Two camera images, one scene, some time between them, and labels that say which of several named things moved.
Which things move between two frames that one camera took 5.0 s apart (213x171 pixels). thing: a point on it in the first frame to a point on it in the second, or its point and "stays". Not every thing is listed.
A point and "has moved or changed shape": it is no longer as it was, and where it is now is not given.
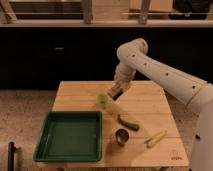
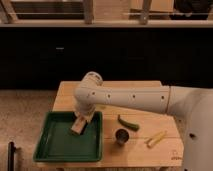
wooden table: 138,128 stays
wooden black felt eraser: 115,93 has moved or changed shape
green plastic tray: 70,136 stays
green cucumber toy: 126,124 stays
